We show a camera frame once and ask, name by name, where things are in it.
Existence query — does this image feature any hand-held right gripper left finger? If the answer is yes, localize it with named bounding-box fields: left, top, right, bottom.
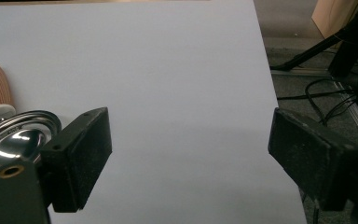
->
left=39, top=106, right=113, bottom=214

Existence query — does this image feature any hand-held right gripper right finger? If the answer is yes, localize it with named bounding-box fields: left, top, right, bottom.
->
left=268, top=106, right=358, bottom=213

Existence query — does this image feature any light wooden board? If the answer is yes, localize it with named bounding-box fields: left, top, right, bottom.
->
left=310, top=0, right=358, bottom=40

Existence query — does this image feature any black cable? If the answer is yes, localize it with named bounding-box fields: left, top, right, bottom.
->
left=276, top=77, right=358, bottom=127

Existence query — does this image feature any steel pan with wooden handle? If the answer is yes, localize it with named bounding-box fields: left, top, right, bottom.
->
left=0, top=62, right=62, bottom=189

